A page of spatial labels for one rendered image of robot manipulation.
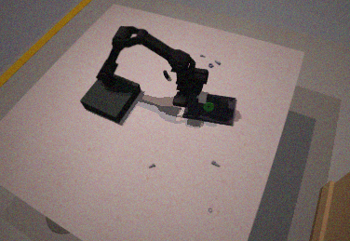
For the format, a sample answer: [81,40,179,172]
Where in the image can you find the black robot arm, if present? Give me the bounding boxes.
[96,26,209,95]

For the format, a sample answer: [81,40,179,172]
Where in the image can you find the green ring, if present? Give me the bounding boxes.
[203,102,214,112]

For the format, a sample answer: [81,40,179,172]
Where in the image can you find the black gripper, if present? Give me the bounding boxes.
[172,78,191,108]

